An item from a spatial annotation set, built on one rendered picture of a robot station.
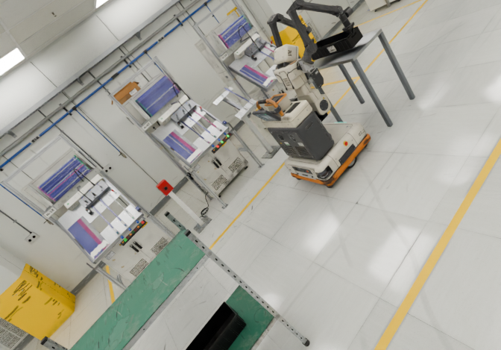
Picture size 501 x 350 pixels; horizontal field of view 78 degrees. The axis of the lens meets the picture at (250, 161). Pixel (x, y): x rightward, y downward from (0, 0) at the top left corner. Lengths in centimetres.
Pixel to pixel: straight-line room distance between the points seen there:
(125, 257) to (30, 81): 297
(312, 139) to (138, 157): 355
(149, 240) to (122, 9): 373
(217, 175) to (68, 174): 176
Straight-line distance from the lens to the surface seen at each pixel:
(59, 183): 406
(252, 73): 442
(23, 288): 545
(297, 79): 292
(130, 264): 419
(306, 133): 272
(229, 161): 427
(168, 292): 163
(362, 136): 310
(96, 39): 574
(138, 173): 562
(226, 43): 458
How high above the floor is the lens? 171
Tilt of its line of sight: 22 degrees down
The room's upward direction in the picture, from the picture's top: 40 degrees counter-clockwise
